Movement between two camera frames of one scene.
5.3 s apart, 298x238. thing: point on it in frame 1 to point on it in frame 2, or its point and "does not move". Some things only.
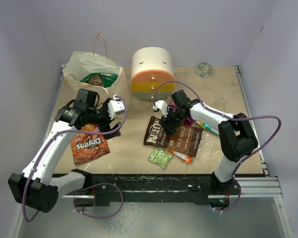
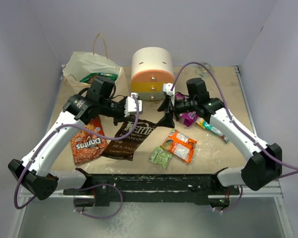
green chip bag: [108, 79] does not move
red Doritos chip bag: [87, 146] does not move
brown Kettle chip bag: [186, 140] to [123, 148]
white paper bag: [80, 65] does not move
